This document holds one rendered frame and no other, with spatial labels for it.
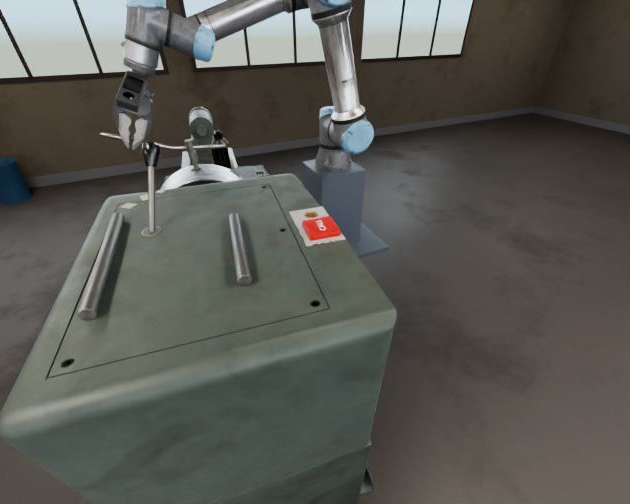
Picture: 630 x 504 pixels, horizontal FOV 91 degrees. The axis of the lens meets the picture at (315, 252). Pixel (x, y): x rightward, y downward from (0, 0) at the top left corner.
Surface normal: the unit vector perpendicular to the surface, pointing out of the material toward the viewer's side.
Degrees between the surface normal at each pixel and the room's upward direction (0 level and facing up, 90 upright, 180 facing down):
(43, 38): 90
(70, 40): 90
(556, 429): 0
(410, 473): 0
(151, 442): 90
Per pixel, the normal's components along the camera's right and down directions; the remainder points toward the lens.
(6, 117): 0.41, 0.54
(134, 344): 0.00, -0.81
